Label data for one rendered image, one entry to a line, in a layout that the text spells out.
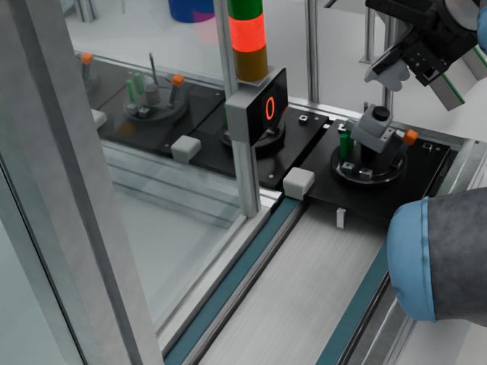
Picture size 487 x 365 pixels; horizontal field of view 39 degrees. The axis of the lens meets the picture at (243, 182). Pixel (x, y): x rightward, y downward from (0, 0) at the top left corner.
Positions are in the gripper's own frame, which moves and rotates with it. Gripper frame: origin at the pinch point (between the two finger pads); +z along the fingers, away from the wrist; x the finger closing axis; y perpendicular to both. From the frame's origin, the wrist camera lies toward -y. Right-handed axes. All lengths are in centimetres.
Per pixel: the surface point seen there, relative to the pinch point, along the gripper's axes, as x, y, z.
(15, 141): -84, -16, -55
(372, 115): -0.8, 6.1, 5.0
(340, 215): -13.2, 14.4, 16.0
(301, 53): 49, -9, 49
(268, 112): -19.5, -8.0, 3.5
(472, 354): -24.3, 42.1, 6.0
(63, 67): -82, -17, -56
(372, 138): -2.1, 9.2, 7.8
